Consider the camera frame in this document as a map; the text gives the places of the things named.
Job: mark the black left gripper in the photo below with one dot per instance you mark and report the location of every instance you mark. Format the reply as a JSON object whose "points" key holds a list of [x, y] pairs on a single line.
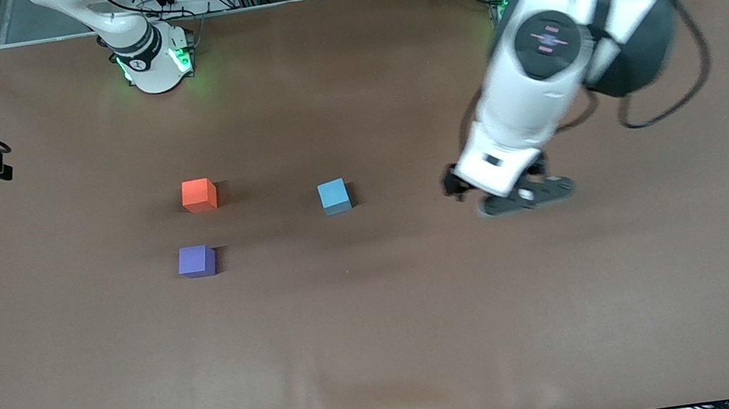
{"points": [[453, 184]]}

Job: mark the light blue foam block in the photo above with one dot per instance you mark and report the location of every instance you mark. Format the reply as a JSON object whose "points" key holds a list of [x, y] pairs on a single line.
{"points": [[333, 194]]}

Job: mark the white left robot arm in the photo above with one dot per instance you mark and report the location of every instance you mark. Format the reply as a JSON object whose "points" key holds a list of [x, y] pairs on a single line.
{"points": [[533, 88]]}

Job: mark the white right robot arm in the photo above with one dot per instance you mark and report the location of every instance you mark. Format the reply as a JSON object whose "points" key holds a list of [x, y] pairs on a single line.
{"points": [[151, 56]]}

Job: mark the orange foam block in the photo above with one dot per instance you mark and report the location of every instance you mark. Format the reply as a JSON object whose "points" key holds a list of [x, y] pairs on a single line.
{"points": [[197, 194]]}

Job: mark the purple foam block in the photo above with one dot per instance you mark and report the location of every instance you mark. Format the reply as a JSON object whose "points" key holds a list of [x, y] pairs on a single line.
{"points": [[195, 260]]}

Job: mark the brown table cover sheet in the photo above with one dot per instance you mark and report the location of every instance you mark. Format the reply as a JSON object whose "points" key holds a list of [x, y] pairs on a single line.
{"points": [[378, 302]]}

